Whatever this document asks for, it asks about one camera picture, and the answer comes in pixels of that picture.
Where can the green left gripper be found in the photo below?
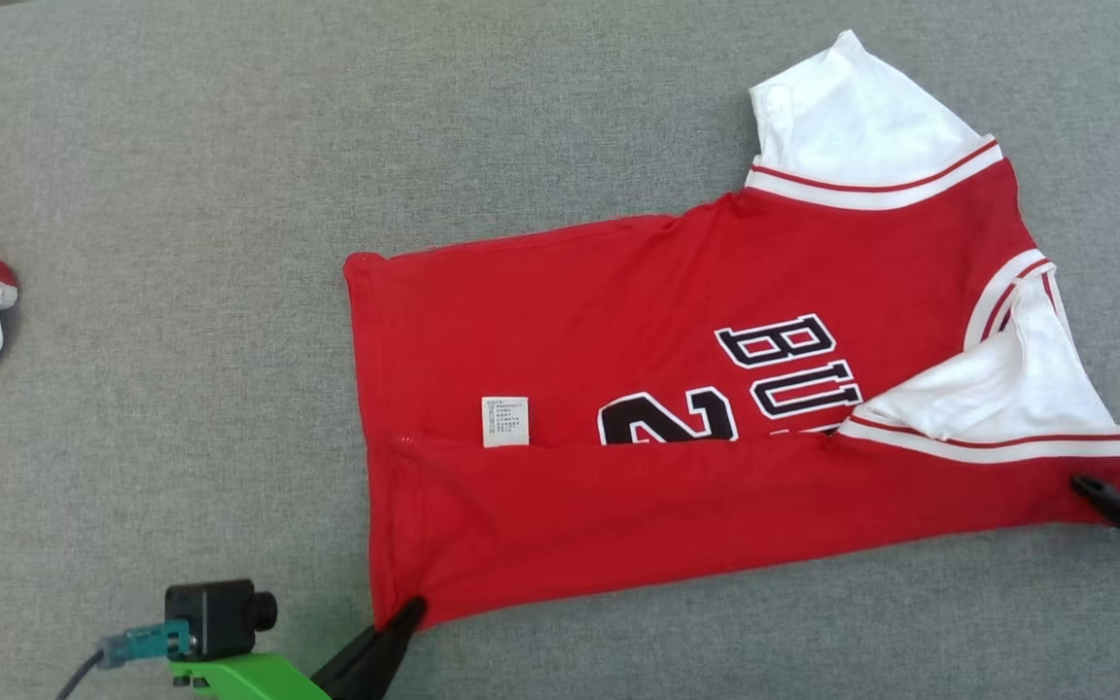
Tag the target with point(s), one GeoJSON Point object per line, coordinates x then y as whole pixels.
{"type": "Point", "coordinates": [249, 679]}

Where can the red basketball jersey white sleeves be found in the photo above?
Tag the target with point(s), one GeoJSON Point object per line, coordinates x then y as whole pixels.
{"type": "Point", "coordinates": [618, 321]}

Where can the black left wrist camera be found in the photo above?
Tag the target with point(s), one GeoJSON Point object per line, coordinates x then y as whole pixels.
{"type": "Point", "coordinates": [220, 617]}

